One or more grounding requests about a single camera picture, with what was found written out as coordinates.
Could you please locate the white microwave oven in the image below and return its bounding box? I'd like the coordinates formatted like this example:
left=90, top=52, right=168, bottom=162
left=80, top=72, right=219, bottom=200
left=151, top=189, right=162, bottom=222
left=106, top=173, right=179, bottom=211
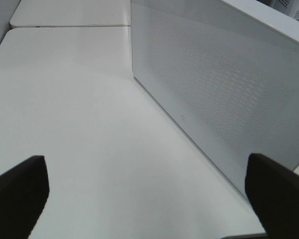
left=131, top=0, right=299, bottom=192

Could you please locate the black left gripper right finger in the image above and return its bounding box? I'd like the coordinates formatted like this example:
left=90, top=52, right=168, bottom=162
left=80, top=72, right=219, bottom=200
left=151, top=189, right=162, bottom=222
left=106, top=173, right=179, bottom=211
left=245, top=153, right=299, bottom=239

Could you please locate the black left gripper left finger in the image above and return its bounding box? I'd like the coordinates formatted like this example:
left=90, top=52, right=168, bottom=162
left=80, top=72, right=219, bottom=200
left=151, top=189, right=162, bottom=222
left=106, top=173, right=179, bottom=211
left=0, top=155, right=50, bottom=239

